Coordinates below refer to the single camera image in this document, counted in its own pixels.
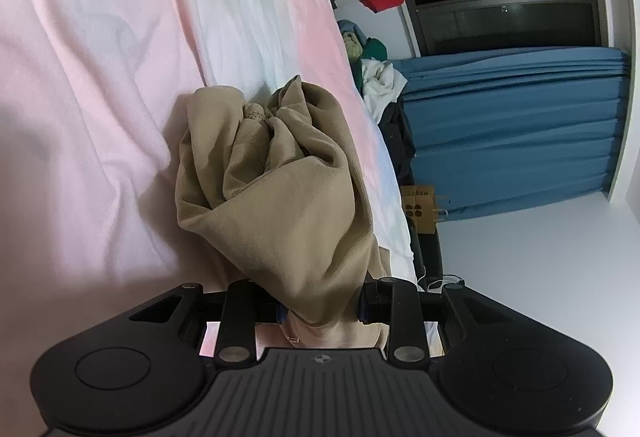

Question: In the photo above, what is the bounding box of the blue curtain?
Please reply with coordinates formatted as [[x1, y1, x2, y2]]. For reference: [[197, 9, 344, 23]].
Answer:
[[395, 46, 632, 224]]

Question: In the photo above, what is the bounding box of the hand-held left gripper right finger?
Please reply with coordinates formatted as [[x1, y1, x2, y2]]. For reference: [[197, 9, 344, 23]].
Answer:
[[357, 277, 521, 365]]

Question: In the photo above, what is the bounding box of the dark clothes pile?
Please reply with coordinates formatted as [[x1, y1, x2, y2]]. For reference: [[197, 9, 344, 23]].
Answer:
[[380, 92, 417, 179]]

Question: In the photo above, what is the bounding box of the white garment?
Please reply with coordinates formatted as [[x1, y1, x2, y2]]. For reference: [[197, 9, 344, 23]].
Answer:
[[361, 58, 409, 111]]

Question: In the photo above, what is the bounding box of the tan sweater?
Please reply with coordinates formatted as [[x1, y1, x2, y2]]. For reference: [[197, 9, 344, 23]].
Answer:
[[175, 74, 391, 349]]

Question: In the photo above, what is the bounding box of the cardboard box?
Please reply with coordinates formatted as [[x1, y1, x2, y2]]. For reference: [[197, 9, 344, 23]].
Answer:
[[401, 184, 451, 236]]

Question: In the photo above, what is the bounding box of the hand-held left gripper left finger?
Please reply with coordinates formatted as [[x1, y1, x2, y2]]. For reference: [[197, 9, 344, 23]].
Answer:
[[120, 279, 288, 365]]

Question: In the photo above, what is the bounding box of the pastel tie-dye blanket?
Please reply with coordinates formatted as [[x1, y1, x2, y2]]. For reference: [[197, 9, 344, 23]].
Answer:
[[0, 0, 418, 359]]

